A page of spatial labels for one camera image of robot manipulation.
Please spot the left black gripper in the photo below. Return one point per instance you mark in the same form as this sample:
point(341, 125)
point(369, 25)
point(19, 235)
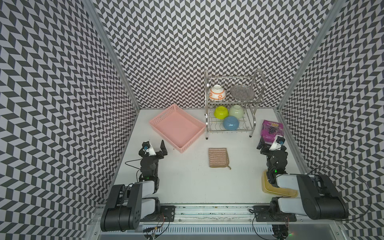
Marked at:
point(162, 148)

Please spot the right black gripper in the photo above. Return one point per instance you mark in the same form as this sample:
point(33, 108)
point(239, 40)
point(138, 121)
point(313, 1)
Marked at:
point(261, 144)

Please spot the striped brown square dishcloth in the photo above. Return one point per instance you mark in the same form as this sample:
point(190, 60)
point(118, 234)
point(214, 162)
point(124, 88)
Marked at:
point(218, 158)

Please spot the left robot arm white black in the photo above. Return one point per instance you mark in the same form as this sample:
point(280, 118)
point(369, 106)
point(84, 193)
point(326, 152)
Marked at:
point(127, 205)

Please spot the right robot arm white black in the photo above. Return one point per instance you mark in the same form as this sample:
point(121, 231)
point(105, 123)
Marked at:
point(313, 196)

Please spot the purple snack packet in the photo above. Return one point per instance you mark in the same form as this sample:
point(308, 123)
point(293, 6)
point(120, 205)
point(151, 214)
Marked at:
point(270, 130)

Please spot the pink plastic basket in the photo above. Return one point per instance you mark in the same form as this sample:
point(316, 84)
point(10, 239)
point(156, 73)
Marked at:
point(177, 127)

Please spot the blue bowl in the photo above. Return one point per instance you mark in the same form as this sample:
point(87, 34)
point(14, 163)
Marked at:
point(231, 123)

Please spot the pale green bowl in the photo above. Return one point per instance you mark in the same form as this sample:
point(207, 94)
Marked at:
point(236, 111)

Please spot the lime green bowl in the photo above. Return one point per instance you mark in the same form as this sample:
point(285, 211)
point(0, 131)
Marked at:
point(221, 112)

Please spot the metal two-tier dish rack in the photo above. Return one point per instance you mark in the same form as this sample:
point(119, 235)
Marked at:
point(248, 123)

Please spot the grey speckled plate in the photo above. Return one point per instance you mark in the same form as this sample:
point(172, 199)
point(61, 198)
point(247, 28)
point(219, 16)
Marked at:
point(242, 92)

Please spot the white orange patterned bowl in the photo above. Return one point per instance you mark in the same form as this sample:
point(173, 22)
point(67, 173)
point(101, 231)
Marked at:
point(217, 93)

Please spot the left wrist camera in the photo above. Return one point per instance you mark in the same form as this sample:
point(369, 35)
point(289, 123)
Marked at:
point(147, 150)

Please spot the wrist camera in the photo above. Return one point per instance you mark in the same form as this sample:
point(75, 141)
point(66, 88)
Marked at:
point(278, 142)
point(147, 150)

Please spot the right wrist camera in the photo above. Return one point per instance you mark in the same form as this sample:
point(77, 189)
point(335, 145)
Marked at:
point(278, 142)

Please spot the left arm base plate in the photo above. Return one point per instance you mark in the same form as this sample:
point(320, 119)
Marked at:
point(167, 211)

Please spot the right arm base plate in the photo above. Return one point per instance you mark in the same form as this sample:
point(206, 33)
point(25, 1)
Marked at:
point(264, 213)

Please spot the aluminium front rail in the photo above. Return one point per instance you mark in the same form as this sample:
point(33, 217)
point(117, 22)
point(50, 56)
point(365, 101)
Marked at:
point(214, 213)

